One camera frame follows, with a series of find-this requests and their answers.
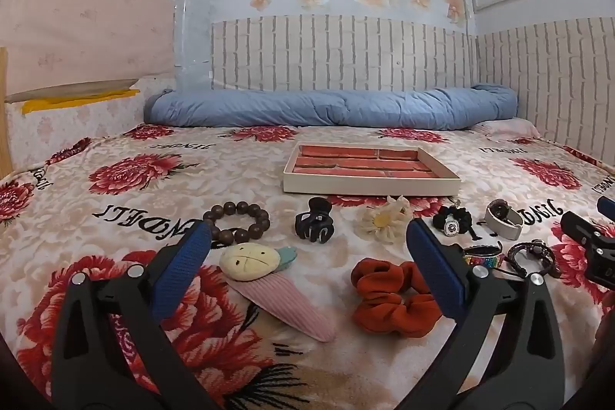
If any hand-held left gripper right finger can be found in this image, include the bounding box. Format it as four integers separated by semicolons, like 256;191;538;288
399;218;568;410

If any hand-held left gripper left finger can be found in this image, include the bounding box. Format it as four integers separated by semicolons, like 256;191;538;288
50;220;214;410

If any black scrunchie with round charm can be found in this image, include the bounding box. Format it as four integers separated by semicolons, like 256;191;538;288
432;205;477;241

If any orange scrunchie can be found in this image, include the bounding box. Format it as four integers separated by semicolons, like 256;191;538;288
350;259;444;340

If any black braided bracelet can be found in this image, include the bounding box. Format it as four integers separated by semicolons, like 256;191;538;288
507;239;563;279

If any white strap wristwatch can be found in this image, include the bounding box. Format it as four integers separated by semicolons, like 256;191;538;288
484;199;525;238

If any pink pineapple plush hair clip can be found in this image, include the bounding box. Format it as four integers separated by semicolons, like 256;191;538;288
219;243;337;342

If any brick-lined white tray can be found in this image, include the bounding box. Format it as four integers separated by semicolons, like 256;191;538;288
283;141;462;198

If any black hair claw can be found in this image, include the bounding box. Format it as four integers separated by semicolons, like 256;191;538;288
294;196;334;245

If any red floral printed blanket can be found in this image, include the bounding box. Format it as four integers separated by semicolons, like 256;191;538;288
0;119;615;410

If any pink pillow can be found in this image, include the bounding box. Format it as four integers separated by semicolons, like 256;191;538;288
473;118;541;139

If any pale floral cloth cover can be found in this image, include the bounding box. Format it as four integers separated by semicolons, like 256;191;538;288
10;76;178;171

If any rolled blue duvet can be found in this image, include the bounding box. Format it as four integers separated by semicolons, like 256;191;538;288
144;86;520;131

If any yellow cloth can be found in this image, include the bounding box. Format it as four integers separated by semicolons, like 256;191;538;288
22;89;141;115

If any beige cushion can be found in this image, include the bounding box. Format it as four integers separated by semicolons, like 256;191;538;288
5;78;140;103

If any clear plastic roll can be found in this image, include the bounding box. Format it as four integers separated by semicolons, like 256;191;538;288
173;0;214;91

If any multicoloured bead bracelet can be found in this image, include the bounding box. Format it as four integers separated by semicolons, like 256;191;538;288
462;242;504;269

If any brown wooden bead bracelet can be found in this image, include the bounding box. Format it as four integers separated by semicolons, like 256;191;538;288
203;201;271;247

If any cream daisy hair tie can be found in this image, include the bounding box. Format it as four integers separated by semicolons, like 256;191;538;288
358;195;414;245

